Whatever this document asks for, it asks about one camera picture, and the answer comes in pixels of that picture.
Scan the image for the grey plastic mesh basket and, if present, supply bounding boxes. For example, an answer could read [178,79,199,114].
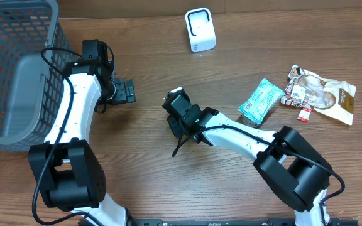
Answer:
[0,0,76,152]

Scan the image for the red snack stick packet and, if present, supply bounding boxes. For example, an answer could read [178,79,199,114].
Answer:
[297,107,312,123]

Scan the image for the teal orange snack packet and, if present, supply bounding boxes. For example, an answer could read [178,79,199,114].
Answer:
[238,78,285,125]

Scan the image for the white barcode scanner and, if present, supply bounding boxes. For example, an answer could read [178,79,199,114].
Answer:
[185,8,216,53]

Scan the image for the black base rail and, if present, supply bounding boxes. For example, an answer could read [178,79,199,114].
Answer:
[79,218,359,226]

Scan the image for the beige brown snack bag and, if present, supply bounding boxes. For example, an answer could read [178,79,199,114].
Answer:
[280,65,356,125]

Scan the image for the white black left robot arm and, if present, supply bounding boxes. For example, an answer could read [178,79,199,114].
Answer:
[28,40,136,226]

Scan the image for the small orange white box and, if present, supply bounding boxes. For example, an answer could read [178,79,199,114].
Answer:
[170,87,183,93]

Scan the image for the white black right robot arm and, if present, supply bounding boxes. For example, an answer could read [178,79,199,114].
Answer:
[163,87,332,225]

